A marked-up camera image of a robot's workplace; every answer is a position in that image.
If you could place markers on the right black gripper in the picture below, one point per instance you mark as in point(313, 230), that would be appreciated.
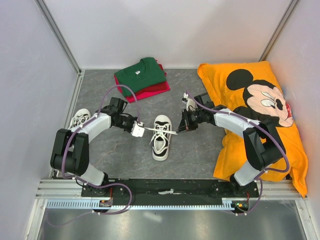
point(185, 124)

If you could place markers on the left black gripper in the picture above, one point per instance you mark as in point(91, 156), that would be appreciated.
point(133, 119)

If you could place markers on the black white sneaker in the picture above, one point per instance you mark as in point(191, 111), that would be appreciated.
point(162, 131)
point(79, 118)

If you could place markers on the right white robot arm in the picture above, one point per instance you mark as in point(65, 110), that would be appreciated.
point(262, 143)

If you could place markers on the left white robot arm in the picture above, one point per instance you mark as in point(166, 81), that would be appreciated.
point(71, 149)

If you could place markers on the pink folded t-shirt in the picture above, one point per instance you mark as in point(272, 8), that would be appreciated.
point(146, 92)

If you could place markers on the red folded t-shirt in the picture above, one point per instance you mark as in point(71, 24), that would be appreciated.
point(146, 76)

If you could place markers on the green folded t-shirt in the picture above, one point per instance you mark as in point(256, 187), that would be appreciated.
point(124, 81)

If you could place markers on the orange Mickey Mouse pillow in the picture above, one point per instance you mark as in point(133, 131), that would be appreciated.
point(251, 90)

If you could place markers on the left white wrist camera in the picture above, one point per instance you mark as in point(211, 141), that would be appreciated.
point(138, 129)

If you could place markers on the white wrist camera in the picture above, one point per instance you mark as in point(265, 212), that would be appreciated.
point(138, 129)
point(190, 103)

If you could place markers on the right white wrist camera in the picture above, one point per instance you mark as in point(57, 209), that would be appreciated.
point(190, 103)

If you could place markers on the grey slotted cable duct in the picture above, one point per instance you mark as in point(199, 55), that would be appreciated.
point(96, 204)

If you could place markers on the front aluminium rail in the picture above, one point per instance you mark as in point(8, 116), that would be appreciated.
point(68, 189)

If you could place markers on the left aluminium frame post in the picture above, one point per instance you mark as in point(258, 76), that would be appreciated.
point(58, 35)

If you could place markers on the aluminium frame post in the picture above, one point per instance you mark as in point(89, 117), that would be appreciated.
point(279, 29)
point(58, 35)

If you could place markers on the right aluminium frame post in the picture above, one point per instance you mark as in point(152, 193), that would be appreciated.
point(279, 29)

